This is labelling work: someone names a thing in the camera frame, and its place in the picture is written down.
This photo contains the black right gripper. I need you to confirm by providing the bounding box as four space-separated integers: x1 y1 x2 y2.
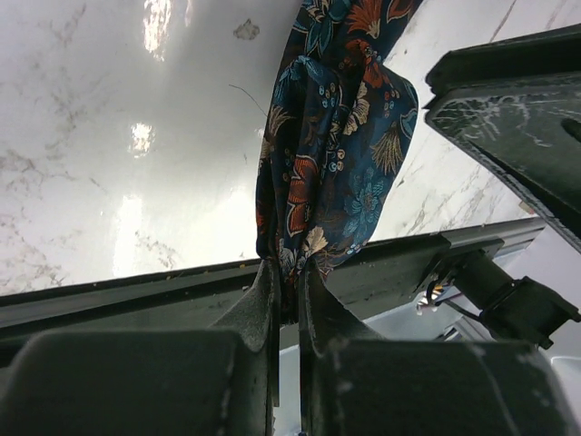
425 25 580 249

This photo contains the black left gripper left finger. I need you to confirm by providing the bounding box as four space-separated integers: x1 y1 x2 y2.
1 261 281 435

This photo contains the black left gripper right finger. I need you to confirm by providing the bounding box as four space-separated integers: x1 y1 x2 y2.
298 264 580 435

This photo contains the dark blue floral tie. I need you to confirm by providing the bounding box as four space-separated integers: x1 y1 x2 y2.
253 0 426 292

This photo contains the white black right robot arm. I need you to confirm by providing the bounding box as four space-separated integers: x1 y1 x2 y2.
425 25 580 348

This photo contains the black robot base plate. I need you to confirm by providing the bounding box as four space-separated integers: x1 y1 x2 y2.
1 218 545 367

